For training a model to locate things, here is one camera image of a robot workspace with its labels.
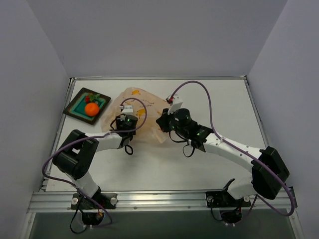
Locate fake strawberry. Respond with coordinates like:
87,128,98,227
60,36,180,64
84,94,100,104

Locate banana print plastic bag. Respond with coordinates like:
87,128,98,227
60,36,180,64
100,87,169,144

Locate aluminium front rail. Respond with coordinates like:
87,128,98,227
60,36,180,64
27,190,298,212

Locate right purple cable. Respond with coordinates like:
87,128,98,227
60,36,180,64
167,81,297,225

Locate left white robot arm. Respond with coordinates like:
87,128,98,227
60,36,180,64
52,114,138,209

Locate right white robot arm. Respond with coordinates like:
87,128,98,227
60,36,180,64
156,108,290,206

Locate green square plate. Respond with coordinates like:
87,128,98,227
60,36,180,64
63,88,111,125

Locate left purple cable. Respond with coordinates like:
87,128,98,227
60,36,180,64
41,98,148,229

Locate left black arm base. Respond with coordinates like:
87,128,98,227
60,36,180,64
70,192,116,228

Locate purple cable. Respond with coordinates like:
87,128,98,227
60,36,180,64
41,98,148,229
167,81,297,225

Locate orange fake fruit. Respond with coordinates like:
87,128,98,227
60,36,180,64
84,103,100,117

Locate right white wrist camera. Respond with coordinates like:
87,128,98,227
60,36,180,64
166,94,183,115

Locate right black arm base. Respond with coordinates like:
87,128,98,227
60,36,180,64
205,191,251,225

